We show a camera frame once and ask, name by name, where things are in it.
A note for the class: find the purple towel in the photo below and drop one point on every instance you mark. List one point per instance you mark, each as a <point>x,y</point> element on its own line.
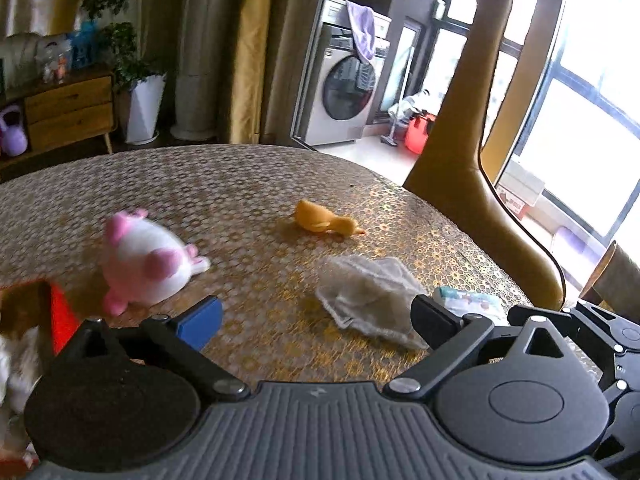
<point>362,30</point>

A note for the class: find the grey padded cushion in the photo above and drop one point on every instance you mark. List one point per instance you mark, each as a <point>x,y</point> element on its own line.
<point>20,57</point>

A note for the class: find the purple mat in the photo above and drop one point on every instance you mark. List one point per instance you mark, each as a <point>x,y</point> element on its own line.
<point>575,245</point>

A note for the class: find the grey mesh bag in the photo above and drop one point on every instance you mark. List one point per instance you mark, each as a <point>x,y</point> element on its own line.
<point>370,285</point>

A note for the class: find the red bucket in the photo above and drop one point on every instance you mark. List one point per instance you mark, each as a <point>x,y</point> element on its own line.
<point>417,137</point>

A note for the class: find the plastic bag of snacks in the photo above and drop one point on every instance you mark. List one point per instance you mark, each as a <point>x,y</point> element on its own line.
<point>54,60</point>

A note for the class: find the cardboard box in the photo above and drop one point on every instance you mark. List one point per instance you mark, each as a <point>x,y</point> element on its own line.
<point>520,195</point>

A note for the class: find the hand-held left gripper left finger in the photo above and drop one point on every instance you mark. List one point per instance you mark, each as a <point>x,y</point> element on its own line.
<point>204,322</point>

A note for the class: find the yellow duck toy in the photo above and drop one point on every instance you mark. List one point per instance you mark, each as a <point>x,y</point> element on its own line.
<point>315,216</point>

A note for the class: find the white washing machine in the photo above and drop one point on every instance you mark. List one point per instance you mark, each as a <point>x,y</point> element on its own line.
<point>345,95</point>

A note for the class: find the yellow curtain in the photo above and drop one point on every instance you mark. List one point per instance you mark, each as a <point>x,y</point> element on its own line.
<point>255,60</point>

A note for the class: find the purple kettlebell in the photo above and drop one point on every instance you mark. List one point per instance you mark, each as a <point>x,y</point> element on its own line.
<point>12,137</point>

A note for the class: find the red storage box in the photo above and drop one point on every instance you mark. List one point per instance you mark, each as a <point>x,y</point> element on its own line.
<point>60,310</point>

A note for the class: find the blue package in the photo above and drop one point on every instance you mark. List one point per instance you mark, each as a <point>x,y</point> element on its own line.
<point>85,45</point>

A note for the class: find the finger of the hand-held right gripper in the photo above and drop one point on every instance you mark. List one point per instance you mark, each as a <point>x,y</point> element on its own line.
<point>600,325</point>

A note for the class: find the clear plastic packet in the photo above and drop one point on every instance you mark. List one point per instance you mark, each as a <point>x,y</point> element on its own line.
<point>465,302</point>

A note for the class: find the white tower air conditioner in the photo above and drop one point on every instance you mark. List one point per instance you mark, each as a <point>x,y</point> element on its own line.
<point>200,85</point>

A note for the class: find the white floor mop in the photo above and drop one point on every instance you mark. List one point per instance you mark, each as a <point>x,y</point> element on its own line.
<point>390,137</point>

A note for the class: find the tan chair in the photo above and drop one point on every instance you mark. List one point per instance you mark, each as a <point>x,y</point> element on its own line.
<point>465,160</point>
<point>615,275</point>

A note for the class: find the wooden drawer cabinet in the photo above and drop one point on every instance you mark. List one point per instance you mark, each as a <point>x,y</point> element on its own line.
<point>70,110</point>

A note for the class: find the white planter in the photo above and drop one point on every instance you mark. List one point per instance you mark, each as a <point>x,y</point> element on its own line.
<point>142,110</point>

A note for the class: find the clear plastic bag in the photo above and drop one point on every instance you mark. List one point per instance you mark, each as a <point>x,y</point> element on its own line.
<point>407,105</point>

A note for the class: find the pink and white plush toy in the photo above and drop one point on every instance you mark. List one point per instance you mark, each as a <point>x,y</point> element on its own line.
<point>145,260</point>

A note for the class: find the green potted plant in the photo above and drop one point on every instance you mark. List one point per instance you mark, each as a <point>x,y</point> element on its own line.
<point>130,45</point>

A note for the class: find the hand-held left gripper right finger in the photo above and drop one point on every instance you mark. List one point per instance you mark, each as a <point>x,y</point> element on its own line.
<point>432,321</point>

